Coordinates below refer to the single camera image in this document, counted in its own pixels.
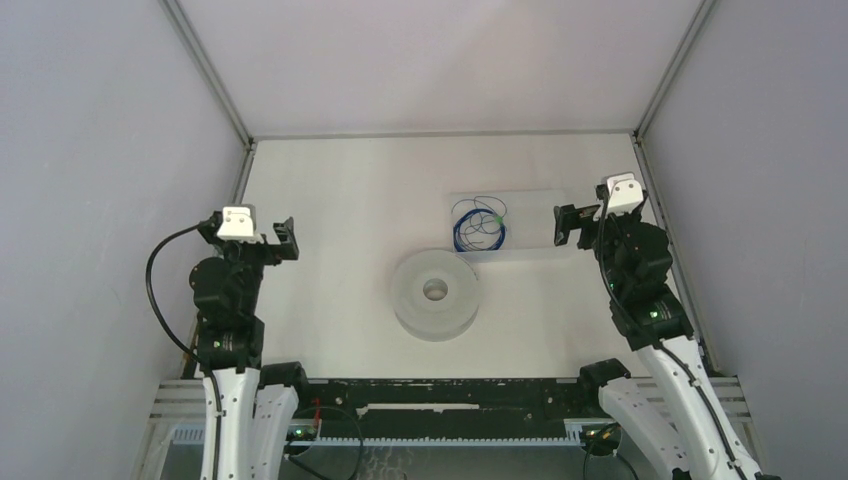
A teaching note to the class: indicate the white cable spool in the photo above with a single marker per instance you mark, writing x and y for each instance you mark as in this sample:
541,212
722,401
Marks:
435,295

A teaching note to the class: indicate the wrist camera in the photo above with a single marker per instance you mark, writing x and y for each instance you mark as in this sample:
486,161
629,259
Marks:
238,223
620,194

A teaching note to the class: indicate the white slotted cable duct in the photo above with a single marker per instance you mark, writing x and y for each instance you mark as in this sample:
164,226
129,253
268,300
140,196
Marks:
566,434

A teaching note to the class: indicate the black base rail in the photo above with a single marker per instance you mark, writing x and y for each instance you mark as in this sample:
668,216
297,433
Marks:
472,407

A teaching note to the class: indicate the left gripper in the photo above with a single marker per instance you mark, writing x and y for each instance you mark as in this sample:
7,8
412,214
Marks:
275,252

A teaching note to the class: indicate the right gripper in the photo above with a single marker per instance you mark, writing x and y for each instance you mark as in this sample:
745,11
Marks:
567,218

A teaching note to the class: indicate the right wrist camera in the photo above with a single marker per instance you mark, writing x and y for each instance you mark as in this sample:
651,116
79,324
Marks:
620,194

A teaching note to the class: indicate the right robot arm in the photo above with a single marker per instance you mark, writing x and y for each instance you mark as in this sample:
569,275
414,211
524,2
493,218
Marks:
697,440

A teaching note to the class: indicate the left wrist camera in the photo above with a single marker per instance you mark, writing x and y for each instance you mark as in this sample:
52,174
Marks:
238,223

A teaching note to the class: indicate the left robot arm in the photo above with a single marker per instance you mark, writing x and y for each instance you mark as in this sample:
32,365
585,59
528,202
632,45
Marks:
249,405

